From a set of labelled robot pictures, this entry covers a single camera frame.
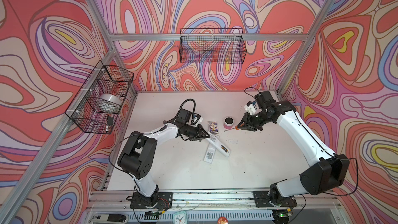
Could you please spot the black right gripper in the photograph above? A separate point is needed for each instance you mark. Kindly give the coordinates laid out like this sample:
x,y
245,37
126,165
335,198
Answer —
x,y
247,125

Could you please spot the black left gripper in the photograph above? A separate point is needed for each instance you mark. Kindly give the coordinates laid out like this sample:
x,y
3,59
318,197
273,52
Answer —
x,y
199,130

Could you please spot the white remote with coloured buttons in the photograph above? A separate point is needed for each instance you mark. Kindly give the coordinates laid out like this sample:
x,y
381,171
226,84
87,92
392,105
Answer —
x,y
219,146

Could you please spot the white remote control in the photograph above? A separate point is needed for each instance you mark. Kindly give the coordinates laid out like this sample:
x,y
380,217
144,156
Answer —
x,y
209,154

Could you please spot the orange handled screwdriver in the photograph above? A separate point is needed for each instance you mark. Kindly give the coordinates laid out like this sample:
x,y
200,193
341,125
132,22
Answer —
x,y
233,128

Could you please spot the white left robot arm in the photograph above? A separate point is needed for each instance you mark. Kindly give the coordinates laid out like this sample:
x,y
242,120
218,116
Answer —
x,y
136,157

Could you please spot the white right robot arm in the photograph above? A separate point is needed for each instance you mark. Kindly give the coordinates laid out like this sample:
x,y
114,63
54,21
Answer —
x,y
327,169

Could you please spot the purple printed card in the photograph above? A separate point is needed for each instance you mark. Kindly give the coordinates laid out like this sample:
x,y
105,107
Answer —
x,y
213,127

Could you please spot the pink round black-top pad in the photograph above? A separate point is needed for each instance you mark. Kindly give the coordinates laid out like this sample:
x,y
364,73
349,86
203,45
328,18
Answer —
x,y
228,123

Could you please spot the small white clock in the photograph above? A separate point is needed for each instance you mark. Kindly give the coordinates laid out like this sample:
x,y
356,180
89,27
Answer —
x,y
180,218

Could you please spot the white roll in basket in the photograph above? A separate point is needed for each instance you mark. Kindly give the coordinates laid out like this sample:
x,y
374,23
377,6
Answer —
x,y
111,98

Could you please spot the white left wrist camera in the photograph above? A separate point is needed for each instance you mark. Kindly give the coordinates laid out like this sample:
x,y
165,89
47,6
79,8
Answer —
x,y
197,120

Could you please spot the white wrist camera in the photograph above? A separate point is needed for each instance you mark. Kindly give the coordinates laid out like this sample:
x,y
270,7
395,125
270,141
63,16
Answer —
x,y
251,107
197,120

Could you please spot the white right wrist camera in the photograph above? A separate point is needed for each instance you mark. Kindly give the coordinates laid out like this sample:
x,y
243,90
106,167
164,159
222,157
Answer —
x,y
251,107

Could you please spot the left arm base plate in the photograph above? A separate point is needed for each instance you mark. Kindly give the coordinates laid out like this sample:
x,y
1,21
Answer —
x,y
159,200

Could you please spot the black wire basket back wall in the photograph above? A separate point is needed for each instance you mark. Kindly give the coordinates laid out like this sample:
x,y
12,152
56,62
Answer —
x,y
212,45

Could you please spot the black wire basket wall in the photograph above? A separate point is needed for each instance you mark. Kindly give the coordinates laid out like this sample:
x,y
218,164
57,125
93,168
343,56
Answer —
x,y
92,114
212,45

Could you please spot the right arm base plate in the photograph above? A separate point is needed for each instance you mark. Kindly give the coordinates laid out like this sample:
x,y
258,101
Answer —
x,y
272,199

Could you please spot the black wire basket left wall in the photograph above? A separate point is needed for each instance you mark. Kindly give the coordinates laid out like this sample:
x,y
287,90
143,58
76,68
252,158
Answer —
x,y
92,114

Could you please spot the black white device front rail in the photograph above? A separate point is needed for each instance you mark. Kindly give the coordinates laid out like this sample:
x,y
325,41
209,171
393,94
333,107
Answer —
x,y
109,219

